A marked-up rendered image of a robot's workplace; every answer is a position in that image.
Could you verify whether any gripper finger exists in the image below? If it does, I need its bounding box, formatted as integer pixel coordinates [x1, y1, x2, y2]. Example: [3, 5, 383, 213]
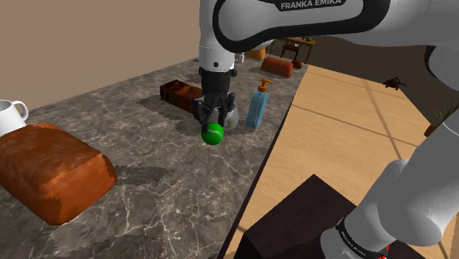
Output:
[194, 99, 213, 133]
[216, 92, 236, 127]

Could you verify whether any green tennis ball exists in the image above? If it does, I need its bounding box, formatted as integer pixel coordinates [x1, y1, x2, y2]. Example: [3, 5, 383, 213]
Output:
[200, 121, 225, 146]

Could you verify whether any dark red-brown box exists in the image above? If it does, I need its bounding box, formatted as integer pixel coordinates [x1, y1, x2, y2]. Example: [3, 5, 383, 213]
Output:
[159, 79, 204, 116]

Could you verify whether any blue soap dispenser, orange pump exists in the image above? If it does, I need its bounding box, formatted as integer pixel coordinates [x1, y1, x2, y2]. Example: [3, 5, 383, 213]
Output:
[245, 78, 275, 130]

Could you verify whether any small brown bread loaf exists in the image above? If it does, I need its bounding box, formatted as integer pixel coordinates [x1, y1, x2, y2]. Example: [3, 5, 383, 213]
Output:
[260, 56, 294, 79]

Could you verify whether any wooden table with chair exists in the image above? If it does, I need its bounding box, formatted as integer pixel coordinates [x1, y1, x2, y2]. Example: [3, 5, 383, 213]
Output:
[268, 35, 317, 65]

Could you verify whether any dark robot stand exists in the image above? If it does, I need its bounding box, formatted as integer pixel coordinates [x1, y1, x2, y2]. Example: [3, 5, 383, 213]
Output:
[232, 174, 428, 259]

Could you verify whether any large brown bread loaf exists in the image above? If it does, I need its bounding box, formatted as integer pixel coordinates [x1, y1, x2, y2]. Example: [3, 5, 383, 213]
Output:
[0, 122, 118, 227]

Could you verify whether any dark small floor object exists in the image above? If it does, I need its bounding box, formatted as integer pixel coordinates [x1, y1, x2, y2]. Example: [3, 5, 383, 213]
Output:
[382, 77, 408, 91]

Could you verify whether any white mug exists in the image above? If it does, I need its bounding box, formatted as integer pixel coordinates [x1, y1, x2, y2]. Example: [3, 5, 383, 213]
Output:
[0, 99, 29, 138]

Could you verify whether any potted plant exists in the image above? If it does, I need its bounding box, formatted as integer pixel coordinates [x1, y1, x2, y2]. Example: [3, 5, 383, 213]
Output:
[423, 102, 459, 138]

